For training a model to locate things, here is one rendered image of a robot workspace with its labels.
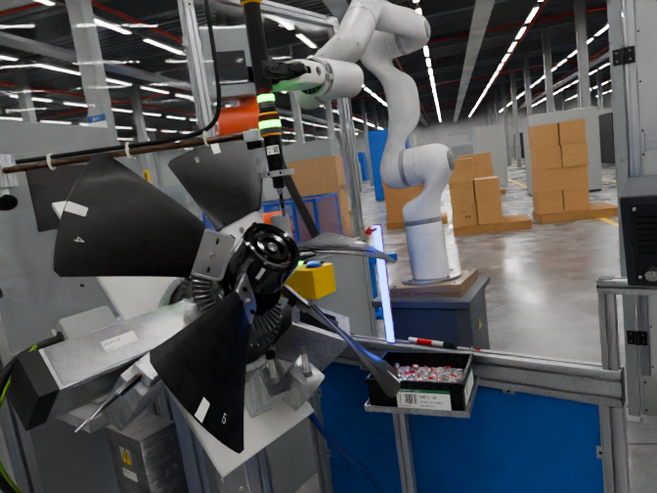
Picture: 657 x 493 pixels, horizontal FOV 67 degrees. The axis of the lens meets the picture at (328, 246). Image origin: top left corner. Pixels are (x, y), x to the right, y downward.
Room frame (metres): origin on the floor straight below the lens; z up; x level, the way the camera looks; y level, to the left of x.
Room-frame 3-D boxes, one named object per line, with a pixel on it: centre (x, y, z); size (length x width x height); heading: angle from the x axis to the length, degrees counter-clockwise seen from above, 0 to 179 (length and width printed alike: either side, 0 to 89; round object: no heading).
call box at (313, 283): (1.51, 0.09, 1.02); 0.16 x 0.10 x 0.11; 51
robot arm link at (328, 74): (1.18, -0.02, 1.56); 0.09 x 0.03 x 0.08; 51
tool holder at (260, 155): (1.05, 0.09, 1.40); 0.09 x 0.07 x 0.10; 86
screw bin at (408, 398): (1.09, -0.17, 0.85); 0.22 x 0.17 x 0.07; 65
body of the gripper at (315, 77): (1.13, 0.02, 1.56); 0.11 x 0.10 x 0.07; 141
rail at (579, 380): (1.26, -0.22, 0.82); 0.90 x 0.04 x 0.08; 51
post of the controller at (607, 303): (0.99, -0.55, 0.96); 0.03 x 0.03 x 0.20; 51
